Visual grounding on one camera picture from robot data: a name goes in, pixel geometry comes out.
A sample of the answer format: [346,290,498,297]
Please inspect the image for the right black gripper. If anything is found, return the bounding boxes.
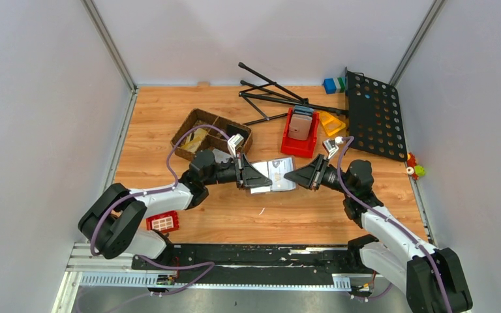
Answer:
[283,154,353,196]

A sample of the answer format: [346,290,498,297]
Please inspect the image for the red green toy pieces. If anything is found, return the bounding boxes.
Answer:
[406,153,427,181]

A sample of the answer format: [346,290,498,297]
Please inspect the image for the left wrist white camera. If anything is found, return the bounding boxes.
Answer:
[227,134,245,158]

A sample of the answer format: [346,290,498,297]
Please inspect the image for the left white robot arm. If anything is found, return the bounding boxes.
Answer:
[78,150,272,269]

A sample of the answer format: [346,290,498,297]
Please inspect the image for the blue green toy block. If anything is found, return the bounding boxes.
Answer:
[322,77,347,95]

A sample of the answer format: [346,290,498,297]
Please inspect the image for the gold card in basket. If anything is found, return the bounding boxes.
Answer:
[180,128,208,153]

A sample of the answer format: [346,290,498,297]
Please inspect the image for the pink wallet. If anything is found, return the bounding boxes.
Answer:
[288,114,312,141]

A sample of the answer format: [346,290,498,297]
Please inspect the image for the black folded tripod stand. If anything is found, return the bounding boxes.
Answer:
[237,62,349,126]

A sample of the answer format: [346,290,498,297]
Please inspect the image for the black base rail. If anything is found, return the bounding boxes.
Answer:
[67,233,391,291]

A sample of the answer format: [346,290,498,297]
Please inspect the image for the black perforated metal tray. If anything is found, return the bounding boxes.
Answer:
[344,70,408,162]

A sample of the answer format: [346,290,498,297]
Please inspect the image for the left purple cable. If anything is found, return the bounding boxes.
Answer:
[89,124,232,256]

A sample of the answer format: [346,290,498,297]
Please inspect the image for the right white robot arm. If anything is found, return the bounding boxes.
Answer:
[285,155,473,312]

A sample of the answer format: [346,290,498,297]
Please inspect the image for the black card in basket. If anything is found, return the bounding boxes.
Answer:
[226,124,249,141]

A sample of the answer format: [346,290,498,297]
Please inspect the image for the woven wicker basket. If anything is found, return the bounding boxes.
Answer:
[171,108,253,160]

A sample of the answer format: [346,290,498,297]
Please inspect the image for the yellow plastic frame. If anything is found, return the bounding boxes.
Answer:
[319,112,346,137]

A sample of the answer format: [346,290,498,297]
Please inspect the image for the silver card in basket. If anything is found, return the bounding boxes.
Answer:
[212,149,232,163]

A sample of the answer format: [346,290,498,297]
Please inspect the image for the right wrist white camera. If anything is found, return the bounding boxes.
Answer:
[322,136,345,160]

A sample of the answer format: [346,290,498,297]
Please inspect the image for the wrist white camera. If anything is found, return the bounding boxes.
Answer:
[322,136,345,160]
[227,134,245,158]

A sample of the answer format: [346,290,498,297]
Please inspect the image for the red white small tray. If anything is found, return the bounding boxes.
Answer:
[145,211,179,233]

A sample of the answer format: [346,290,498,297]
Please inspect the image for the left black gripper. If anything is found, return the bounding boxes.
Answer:
[204,153,273,190]

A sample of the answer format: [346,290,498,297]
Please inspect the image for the red plastic bin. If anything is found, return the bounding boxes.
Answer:
[281,108,319,158]

